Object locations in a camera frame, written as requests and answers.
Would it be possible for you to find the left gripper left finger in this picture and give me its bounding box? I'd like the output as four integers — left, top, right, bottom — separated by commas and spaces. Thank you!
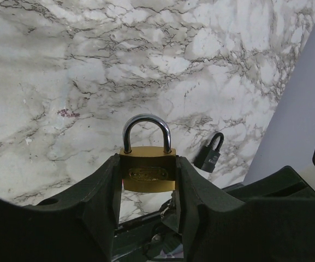
0, 155, 121, 261

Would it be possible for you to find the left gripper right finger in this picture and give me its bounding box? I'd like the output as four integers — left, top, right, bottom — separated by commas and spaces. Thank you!
176, 157, 315, 261

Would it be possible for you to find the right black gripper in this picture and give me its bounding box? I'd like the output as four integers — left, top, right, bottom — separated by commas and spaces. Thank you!
222, 166, 315, 204

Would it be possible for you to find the brass padlock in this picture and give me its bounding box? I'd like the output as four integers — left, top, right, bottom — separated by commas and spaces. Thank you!
120, 114, 176, 193

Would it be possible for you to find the black padlock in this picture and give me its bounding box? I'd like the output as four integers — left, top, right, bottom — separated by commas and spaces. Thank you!
193, 132, 224, 173

